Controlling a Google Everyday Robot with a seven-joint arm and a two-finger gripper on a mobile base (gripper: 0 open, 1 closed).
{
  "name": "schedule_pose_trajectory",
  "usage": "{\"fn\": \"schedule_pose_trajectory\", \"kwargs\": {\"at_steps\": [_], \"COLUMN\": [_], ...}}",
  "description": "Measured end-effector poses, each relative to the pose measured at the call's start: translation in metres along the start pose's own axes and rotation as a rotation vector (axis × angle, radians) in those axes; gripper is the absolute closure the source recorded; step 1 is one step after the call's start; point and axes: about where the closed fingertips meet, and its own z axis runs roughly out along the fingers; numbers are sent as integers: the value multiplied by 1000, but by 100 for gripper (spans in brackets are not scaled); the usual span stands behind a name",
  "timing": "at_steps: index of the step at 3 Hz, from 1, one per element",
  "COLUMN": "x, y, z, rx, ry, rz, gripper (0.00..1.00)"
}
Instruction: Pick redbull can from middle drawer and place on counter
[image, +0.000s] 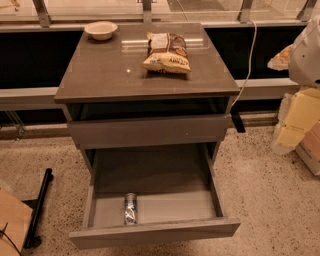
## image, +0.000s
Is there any white paper bowl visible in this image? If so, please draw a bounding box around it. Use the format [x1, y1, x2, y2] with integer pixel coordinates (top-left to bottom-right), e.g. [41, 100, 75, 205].
[84, 21, 118, 41]

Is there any cardboard box on floor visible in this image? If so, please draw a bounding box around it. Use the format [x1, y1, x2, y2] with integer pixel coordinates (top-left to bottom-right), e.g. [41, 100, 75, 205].
[296, 122, 320, 176]

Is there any black metal pole stand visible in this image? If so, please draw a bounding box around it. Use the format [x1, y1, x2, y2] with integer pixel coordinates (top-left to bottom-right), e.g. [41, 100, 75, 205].
[23, 168, 54, 249]

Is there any yellow brown chip bag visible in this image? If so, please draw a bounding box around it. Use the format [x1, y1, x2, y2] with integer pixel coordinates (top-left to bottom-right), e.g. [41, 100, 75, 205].
[142, 32, 191, 74]

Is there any open grey middle drawer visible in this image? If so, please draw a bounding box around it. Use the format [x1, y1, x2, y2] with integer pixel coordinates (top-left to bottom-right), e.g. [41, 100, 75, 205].
[69, 144, 240, 249]

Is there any metal window railing frame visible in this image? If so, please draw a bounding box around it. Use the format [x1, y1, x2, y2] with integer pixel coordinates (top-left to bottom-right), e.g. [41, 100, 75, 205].
[0, 0, 320, 32]

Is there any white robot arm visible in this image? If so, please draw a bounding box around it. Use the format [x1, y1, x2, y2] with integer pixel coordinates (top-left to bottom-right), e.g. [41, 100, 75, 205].
[267, 15, 320, 155]

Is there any silver blue redbull can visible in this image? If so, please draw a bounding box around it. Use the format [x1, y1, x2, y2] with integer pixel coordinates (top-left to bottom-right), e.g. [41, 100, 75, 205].
[124, 193, 137, 225]

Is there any black cable on cardboard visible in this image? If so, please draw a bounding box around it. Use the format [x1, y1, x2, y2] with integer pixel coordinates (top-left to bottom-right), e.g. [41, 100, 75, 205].
[0, 222, 22, 256]

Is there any closed grey top drawer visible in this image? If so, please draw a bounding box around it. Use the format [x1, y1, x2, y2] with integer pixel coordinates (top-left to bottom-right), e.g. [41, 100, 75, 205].
[68, 115, 230, 149]

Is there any grey drawer cabinet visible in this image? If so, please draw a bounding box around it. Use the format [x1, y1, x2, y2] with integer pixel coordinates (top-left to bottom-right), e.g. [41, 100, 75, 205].
[53, 22, 242, 250]

